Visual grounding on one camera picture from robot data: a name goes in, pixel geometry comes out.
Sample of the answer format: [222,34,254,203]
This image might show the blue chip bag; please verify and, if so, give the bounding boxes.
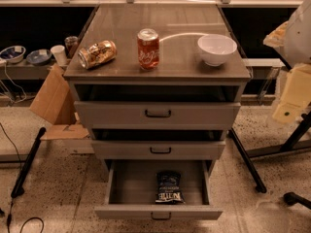
[155,171,185,204]

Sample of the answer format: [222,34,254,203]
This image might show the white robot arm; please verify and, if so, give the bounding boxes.
[263,0,311,123]

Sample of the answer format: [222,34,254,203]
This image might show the grey drawer cabinet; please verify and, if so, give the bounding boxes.
[63,3,252,177]

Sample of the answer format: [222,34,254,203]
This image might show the top grey drawer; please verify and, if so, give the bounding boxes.
[75,101,240,130]

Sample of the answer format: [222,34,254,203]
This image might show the grey drawer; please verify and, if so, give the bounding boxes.
[75,101,240,130]
[91,141,225,160]
[95,160,222,220]

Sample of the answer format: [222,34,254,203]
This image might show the middle grey drawer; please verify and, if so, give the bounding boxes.
[91,141,225,160]

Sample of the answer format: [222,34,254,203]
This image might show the bottom grey drawer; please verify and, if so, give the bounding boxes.
[95,160,222,220]

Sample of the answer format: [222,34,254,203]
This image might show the red soda can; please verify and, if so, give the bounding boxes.
[137,28,159,70]

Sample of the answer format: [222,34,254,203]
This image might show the white bowl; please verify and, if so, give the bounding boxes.
[197,34,237,66]

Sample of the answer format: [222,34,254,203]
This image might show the cardboard box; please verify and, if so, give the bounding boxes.
[30,64,88,140]

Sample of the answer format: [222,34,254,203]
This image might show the brown glass jar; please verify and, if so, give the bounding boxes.
[64,36,79,58]

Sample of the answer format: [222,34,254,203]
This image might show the white paper cup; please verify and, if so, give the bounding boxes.
[51,45,67,66]

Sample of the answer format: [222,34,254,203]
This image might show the blue bowl right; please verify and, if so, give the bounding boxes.
[26,50,52,66]

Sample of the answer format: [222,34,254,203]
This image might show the blue bowl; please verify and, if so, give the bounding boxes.
[26,50,52,66]
[0,46,26,64]

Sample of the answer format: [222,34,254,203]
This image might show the blue bowl left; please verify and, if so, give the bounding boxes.
[0,46,26,64]

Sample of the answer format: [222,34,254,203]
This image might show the black pole left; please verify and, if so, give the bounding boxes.
[11,127,46,198]

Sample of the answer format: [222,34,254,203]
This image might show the black caster foot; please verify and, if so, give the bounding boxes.
[283,192,311,210]

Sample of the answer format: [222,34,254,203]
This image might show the white cable left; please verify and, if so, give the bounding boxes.
[0,61,28,105]

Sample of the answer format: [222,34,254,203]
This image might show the black cable on floor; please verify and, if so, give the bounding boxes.
[0,122,45,233]

